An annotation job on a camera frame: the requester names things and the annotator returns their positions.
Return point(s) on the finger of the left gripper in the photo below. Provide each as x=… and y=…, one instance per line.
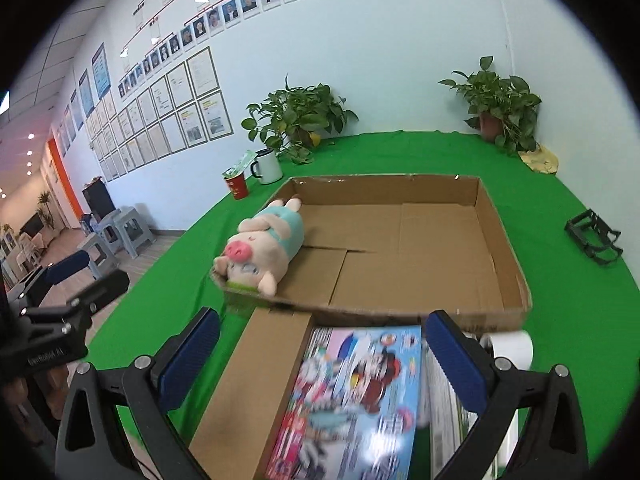
x=95, y=292
x=36, y=284

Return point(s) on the black plastic bracket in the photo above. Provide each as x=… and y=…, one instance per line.
x=594, y=237

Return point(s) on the white handheld fan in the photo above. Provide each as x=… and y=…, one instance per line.
x=510, y=352

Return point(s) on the pink pig plush toy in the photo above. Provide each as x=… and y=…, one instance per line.
x=258, y=255

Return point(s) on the black cabinet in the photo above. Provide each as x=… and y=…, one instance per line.
x=98, y=199

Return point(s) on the large open cardboard tray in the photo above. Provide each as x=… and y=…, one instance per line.
x=392, y=248

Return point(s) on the colourful board game box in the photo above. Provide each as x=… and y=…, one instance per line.
x=353, y=409

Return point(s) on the right potted green plant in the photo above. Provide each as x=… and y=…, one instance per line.
x=502, y=109

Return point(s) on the grey plastic stool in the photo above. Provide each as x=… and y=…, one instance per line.
x=132, y=230
x=102, y=261

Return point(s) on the potted green plant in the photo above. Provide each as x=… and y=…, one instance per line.
x=502, y=109
x=291, y=121

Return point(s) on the white enamel mug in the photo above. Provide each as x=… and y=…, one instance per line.
x=265, y=167

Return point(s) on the white green carton box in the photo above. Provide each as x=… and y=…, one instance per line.
x=448, y=421

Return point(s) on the long cardboard box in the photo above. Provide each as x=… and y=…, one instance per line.
x=240, y=424

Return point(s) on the person's left hand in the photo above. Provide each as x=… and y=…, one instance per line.
x=32, y=408

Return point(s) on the left potted green plant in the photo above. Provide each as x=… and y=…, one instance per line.
x=291, y=121

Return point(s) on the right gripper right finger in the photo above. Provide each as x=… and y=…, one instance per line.
x=553, y=442

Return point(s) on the red paper cup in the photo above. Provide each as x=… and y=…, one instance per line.
x=236, y=182

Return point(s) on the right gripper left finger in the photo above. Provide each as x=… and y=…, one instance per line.
x=92, y=443

